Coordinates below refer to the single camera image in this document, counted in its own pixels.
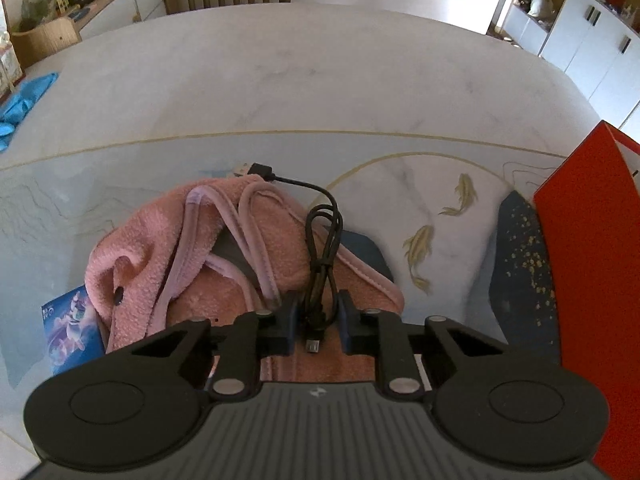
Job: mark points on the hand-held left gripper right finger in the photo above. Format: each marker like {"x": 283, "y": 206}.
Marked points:
{"x": 350, "y": 330}

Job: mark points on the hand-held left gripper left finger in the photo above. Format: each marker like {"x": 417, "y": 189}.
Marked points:
{"x": 282, "y": 330}

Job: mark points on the red cardboard box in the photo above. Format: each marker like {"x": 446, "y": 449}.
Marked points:
{"x": 590, "y": 260}

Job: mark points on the blue picture card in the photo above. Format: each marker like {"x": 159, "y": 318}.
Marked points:
{"x": 65, "y": 330}

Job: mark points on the white sideboard with wooden top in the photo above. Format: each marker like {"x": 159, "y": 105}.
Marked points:
{"x": 115, "y": 0}

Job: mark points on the wicker basket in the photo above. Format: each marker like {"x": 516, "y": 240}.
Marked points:
{"x": 45, "y": 40}

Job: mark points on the white tote bag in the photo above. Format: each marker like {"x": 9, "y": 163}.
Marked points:
{"x": 539, "y": 5}

